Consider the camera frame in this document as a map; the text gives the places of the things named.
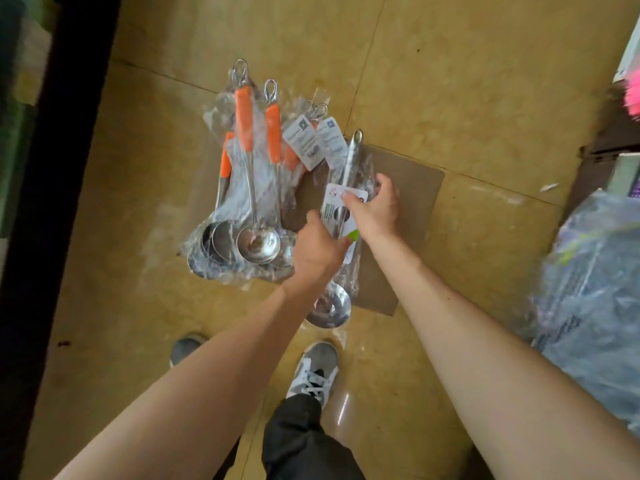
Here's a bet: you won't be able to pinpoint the grey white sneaker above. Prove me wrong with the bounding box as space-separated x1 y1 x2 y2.
167 331 210 373
284 339 342 409

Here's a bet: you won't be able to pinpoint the person's right forearm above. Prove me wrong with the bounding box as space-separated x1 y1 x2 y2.
368 233 640 480

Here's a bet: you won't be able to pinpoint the white flat board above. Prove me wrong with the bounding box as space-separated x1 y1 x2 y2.
612 13 640 88

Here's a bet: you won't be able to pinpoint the pink green broom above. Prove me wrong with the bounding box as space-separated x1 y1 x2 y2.
624 67 640 123
563 83 640 223

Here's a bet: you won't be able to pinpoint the steel spatula with white tag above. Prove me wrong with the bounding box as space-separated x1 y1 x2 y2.
304 129 374 332

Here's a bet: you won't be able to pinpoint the person's left hand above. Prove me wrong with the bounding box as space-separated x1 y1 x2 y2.
291 209 352 292

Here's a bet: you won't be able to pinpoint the person's right hand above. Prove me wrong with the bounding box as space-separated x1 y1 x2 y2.
342 171 404 247

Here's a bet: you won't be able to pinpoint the person's left forearm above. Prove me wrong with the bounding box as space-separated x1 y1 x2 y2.
55 277 328 480

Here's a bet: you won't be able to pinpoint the pile of plastic wrapped utensils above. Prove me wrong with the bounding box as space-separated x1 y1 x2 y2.
528 187 640 438

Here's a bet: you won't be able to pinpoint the black trousers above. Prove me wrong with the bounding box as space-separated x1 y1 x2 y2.
213 393 368 480

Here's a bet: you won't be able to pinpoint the pile of packaged utensils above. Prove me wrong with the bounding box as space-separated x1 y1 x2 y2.
178 55 348 288

